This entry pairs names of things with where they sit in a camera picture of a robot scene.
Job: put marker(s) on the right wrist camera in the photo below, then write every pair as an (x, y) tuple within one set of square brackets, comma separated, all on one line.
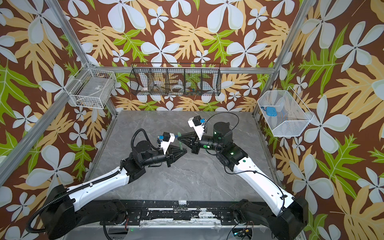
[(199, 125)]

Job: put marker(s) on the black wire basket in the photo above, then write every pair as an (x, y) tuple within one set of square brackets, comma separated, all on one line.
[(179, 79)]

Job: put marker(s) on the white wire basket left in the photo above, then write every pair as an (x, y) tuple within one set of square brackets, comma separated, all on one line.
[(92, 87)]

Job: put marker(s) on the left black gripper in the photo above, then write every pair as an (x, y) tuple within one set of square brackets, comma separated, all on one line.
[(169, 155)]

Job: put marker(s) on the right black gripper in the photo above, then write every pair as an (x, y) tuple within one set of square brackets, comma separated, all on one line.
[(195, 145)]

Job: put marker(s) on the white mesh basket right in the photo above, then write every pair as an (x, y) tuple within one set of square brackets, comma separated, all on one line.
[(293, 114)]

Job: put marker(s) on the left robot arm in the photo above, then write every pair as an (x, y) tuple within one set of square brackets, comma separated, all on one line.
[(69, 208)]

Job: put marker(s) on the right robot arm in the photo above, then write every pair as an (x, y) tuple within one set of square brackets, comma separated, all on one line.
[(285, 215)]

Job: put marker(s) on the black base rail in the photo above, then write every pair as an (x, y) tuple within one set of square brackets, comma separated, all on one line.
[(140, 213)]

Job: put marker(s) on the blue object in basket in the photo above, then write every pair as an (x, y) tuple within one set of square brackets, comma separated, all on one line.
[(271, 111)]

